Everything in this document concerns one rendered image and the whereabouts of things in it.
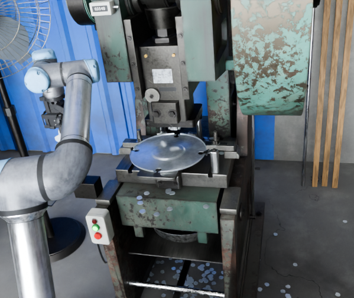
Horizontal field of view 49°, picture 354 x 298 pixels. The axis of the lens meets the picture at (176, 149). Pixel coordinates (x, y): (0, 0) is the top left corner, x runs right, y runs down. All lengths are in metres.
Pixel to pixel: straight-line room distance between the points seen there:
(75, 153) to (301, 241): 1.53
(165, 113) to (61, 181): 0.58
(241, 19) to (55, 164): 0.55
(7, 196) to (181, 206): 0.68
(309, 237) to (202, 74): 1.26
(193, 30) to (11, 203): 0.73
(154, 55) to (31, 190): 0.66
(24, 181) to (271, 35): 0.67
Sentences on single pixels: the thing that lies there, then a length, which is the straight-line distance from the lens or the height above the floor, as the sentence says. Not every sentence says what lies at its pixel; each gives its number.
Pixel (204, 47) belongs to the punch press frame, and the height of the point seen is 1.17.
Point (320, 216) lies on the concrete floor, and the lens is 2.42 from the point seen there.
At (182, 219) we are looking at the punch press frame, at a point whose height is 0.55.
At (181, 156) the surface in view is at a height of 0.78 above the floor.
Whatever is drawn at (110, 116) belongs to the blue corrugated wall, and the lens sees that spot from 2.97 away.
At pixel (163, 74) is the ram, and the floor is 1.07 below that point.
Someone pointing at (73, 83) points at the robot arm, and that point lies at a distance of 1.18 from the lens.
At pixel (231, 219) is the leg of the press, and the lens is 1.38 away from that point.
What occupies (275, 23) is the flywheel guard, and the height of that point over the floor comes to 1.30.
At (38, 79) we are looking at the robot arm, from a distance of 1.25.
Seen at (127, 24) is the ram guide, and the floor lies 1.25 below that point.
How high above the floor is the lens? 1.49
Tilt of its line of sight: 29 degrees down
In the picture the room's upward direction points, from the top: 7 degrees counter-clockwise
